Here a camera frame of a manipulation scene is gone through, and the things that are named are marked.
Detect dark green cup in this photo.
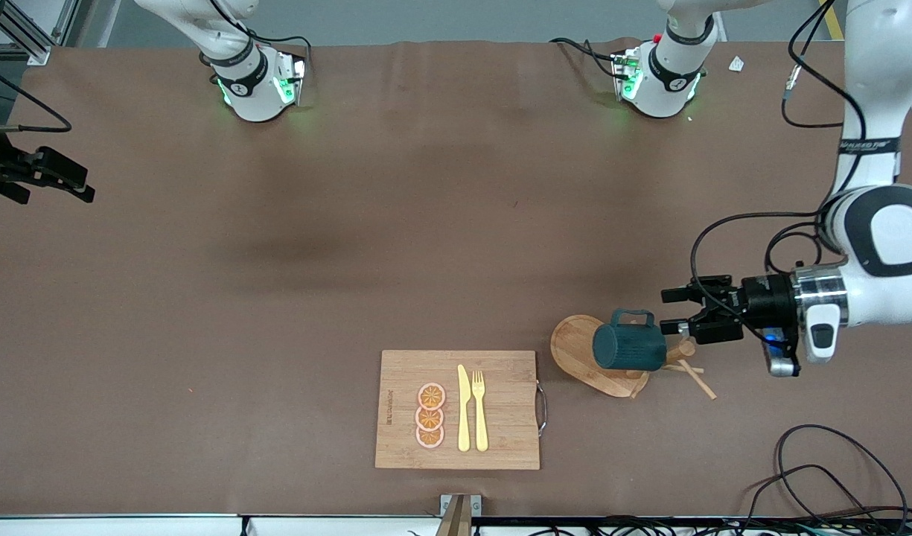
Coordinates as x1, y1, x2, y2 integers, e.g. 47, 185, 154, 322
593, 309, 668, 372

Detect wooden cup rack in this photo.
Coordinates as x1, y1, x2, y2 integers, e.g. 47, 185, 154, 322
550, 314, 718, 401

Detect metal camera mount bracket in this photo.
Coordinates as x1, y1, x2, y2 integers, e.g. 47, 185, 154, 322
439, 494, 482, 536

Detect brown table cover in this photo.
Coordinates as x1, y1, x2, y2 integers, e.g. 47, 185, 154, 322
0, 37, 912, 520

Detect aluminium frame profile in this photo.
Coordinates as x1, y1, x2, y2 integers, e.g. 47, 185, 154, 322
0, 0, 80, 66

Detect black right base cable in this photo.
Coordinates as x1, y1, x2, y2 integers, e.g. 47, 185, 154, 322
203, 0, 312, 83

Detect black base cable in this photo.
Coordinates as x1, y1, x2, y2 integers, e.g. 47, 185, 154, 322
550, 37, 626, 79
203, 0, 312, 83

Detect long black looped cable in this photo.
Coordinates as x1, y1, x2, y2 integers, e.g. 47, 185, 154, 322
774, 424, 911, 536

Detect yellow plastic fork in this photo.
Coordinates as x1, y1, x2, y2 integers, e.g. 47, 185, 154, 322
471, 370, 489, 453

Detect yellow plastic knife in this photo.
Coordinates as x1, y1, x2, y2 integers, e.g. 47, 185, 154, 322
457, 364, 472, 453

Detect short black looped cable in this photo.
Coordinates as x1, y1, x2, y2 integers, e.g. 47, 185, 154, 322
744, 465, 877, 536

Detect wooden cutting board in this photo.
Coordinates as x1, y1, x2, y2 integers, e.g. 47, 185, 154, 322
374, 350, 549, 471

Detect black left base cable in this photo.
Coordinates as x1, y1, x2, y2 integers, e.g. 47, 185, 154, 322
550, 37, 626, 79

